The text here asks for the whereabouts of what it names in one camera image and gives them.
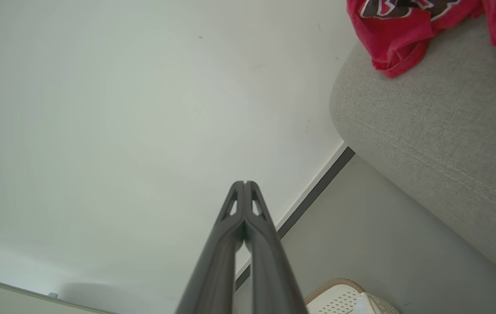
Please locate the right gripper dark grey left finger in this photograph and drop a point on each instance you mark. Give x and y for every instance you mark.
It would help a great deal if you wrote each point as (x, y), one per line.
(213, 270)

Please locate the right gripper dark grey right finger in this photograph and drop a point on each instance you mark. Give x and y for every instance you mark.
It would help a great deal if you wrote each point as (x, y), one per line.
(274, 279)

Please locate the red white sports jersey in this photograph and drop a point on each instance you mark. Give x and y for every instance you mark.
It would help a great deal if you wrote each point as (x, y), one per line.
(396, 39)

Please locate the white laundry basket tan rim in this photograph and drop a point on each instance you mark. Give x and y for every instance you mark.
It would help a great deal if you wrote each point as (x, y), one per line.
(343, 301)

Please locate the dark grey baseboard strip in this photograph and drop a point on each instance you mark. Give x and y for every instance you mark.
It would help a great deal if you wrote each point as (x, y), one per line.
(317, 185)

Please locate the grey fabric sofa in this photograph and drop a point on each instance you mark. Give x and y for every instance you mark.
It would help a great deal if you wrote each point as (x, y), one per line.
(448, 131)

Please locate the white framed wall panel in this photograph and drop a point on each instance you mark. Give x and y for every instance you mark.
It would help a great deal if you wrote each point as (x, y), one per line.
(8, 303)

